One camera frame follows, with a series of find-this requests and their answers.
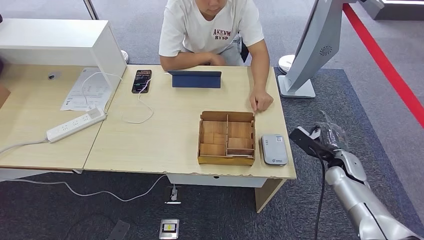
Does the person's left hand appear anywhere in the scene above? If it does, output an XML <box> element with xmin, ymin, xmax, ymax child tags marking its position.
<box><xmin>249</xmin><ymin>88</ymin><xmax>275</xmax><ymax>114</ymax></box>

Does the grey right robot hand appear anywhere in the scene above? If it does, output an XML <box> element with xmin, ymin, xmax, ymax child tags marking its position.
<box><xmin>311</xmin><ymin>111</ymin><xmax>350</xmax><ymax>155</ymax></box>

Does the person's right hand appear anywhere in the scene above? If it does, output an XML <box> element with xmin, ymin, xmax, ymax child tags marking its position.
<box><xmin>208</xmin><ymin>53</ymin><xmax>228</xmax><ymax>66</ymax></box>

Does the wooden compartment box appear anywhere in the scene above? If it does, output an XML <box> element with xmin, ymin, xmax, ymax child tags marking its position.
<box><xmin>197</xmin><ymin>110</ymin><xmax>257</xmax><ymax>167</ymax></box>

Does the clear plastic right hand cover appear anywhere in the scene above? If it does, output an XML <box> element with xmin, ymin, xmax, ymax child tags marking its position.
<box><xmin>314</xmin><ymin>112</ymin><xmax>350</xmax><ymax>152</ymax></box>

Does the person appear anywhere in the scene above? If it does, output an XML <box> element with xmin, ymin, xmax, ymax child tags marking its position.
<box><xmin>158</xmin><ymin>0</ymin><xmax>275</xmax><ymax>114</ymax></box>

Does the grey card reader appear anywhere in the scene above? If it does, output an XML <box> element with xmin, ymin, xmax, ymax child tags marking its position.
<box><xmin>259</xmin><ymin>134</ymin><xmax>289</xmax><ymax>167</ymax></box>

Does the black chair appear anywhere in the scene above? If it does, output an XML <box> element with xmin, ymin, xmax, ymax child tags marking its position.
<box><xmin>240</xmin><ymin>37</ymin><xmax>250</xmax><ymax>64</ymax></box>

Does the tablet in blue case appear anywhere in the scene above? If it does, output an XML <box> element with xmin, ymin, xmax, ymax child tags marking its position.
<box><xmin>167</xmin><ymin>70</ymin><xmax>222</xmax><ymax>89</ymax></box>

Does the large white round base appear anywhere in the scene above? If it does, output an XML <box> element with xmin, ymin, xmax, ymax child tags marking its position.
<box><xmin>277</xmin><ymin>54</ymin><xmax>296</xmax><ymax>74</ymax></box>

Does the black smartphone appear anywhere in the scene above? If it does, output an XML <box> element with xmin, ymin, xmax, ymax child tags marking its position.
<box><xmin>131</xmin><ymin>69</ymin><xmax>153</xmax><ymax>94</ymax></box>

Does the grey kiosk stand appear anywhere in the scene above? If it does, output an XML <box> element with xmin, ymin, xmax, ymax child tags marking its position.
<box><xmin>277</xmin><ymin>0</ymin><xmax>359</xmax><ymax>99</ymax></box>

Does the light wood desk leg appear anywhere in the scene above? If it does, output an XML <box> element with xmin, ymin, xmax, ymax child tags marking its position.
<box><xmin>254</xmin><ymin>178</ymin><xmax>286</xmax><ymax>214</ymax></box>

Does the white desk front panel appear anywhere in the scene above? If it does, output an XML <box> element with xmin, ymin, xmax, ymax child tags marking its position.
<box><xmin>166</xmin><ymin>173</ymin><xmax>268</xmax><ymax>189</ymax></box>

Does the dark grey floor rug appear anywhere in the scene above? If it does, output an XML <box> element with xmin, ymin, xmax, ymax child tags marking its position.
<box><xmin>0</xmin><ymin>63</ymin><xmax>424</xmax><ymax>240</ymax></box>

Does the open floor socket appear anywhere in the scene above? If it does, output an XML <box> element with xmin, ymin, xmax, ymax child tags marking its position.
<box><xmin>163</xmin><ymin>185</ymin><xmax>182</xmax><ymax>206</ymax></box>

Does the white charger plug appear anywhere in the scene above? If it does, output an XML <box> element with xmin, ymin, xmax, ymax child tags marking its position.
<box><xmin>86</xmin><ymin>106</ymin><xmax>106</xmax><ymax>119</ymax></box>

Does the metal pole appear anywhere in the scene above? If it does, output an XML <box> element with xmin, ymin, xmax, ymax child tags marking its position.
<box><xmin>82</xmin><ymin>0</ymin><xmax>100</xmax><ymax>21</ymax></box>

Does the grey display platform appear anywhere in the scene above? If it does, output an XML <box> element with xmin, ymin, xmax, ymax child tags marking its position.
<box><xmin>357</xmin><ymin>0</ymin><xmax>424</xmax><ymax>21</ymax></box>

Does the printed paper sheet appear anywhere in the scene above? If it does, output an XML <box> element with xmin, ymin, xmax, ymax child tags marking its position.
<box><xmin>59</xmin><ymin>67</ymin><xmax>114</xmax><ymax>113</ymax></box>

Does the white power strip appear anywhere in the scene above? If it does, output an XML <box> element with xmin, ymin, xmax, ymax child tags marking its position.
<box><xmin>45</xmin><ymin>105</ymin><xmax>108</xmax><ymax>144</ymax></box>

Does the silver floor socket plate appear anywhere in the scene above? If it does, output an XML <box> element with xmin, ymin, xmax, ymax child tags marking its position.
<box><xmin>158</xmin><ymin>218</ymin><xmax>180</xmax><ymax>240</ymax></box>

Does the white desk cabinet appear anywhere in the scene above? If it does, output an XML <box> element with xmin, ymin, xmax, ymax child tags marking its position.
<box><xmin>0</xmin><ymin>18</ymin><xmax>128</xmax><ymax>111</ymax></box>

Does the brown cardboard piece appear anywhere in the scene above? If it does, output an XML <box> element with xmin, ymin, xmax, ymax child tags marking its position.
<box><xmin>0</xmin><ymin>84</ymin><xmax>11</xmax><ymax>110</ymax></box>

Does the white desk underframe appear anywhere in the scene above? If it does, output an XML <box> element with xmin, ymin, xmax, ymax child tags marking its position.
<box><xmin>0</xmin><ymin>168</ymin><xmax>83</xmax><ymax>182</ymax></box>

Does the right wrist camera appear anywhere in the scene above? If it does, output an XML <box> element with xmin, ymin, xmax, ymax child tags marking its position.
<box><xmin>289</xmin><ymin>126</ymin><xmax>335</xmax><ymax>163</ymax></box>

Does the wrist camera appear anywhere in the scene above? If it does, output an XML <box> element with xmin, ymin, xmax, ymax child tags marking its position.
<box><xmin>105</xmin><ymin>220</ymin><xmax>131</xmax><ymax>240</ymax></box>
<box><xmin>289</xmin><ymin>126</ymin><xmax>335</xmax><ymax>163</ymax></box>

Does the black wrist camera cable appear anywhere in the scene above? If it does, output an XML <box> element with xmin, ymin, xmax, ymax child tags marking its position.
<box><xmin>308</xmin><ymin>145</ymin><xmax>327</xmax><ymax>240</ymax></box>

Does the white charging cable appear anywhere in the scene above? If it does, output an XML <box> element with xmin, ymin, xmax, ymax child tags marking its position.
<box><xmin>80</xmin><ymin>71</ymin><xmax>155</xmax><ymax>125</ymax></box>

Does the white floor cord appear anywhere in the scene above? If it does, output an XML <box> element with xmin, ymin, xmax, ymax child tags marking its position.
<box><xmin>0</xmin><ymin>174</ymin><xmax>168</xmax><ymax>203</ymax></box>

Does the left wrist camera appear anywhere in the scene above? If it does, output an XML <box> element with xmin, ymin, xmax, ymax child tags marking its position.
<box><xmin>105</xmin><ymin>220</ymin><xmax>131</xmax><ymax>240</ymax></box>

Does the white power strip cord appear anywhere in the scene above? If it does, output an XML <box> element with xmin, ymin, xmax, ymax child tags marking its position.
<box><xmin>0</xmin><ymin>139</ymin><xmax>50</xmax><ymax>156</ymax></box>

